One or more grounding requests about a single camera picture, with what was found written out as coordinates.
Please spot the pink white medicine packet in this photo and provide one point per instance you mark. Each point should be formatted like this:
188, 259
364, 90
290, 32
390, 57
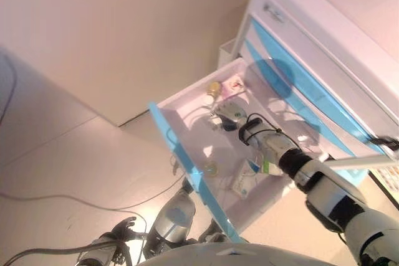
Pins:
233, 84

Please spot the yellow medicine bottle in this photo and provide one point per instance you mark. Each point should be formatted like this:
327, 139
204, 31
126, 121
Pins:
214, 88

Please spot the small white side bin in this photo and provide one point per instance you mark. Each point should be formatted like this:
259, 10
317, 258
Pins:
226, 55

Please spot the grey robot torso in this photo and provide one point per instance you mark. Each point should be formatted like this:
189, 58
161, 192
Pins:
249, 255

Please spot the black cart lock key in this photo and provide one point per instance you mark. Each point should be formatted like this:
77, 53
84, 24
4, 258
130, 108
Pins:
384, 140

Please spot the white medical cart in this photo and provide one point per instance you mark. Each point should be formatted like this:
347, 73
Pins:
343, 29

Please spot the green white medicine box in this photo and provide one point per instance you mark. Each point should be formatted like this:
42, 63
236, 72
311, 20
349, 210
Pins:
269, 168

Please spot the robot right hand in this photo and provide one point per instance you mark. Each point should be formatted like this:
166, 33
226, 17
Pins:
229, 124

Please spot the amber round medicine bottle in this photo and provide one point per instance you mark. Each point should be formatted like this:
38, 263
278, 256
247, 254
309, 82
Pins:
212, 168

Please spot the blue front cart drawer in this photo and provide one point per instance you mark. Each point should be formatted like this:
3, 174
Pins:
193, 116
311, 83
254, 51
352, 174

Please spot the clear tubing coil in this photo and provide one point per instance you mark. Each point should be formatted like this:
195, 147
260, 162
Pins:
191, 116

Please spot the white blue medicine box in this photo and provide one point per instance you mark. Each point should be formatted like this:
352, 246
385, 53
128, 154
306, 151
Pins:
246, 185

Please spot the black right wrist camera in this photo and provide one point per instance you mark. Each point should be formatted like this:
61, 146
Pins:
249, 130

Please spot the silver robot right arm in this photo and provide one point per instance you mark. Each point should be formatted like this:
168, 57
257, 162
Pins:
327, 191

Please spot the white perforated side basket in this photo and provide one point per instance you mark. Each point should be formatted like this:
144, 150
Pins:
389, 174

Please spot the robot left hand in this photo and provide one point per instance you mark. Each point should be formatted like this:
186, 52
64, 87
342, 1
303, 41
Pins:
121, 230

